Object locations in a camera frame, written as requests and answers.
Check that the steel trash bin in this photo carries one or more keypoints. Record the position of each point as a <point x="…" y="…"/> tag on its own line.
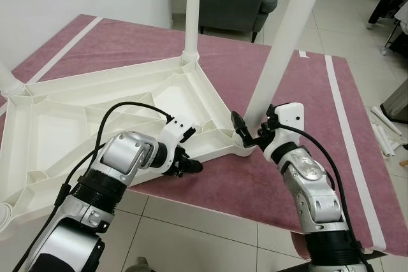
<point x="398" y="104"/>

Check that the maroon cloth with white stripes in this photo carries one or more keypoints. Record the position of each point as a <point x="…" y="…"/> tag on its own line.
<point x="299" y="113"/>

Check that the dark grey armchair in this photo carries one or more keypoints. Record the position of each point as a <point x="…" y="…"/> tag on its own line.
<point x="239" y="1"/>

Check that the dark robot left foot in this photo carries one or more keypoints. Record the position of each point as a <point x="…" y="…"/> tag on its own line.
<point x="140" y="265"/>

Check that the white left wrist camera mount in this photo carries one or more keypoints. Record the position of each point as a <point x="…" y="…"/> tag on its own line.
<point x="180" y="128"/>

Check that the white plastic tube bundle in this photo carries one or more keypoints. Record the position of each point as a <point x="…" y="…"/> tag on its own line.
<point x="386" y="135"/>

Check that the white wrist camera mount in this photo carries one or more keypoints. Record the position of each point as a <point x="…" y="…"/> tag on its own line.
<point x="180" y="128"/>
<point x="287" y="122"/>

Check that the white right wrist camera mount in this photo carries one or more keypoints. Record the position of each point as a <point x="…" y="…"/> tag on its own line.
<point x="287" y="122"/>

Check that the white plastic children table top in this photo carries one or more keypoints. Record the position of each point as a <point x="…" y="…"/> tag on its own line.
<point x="64" y="125"/>

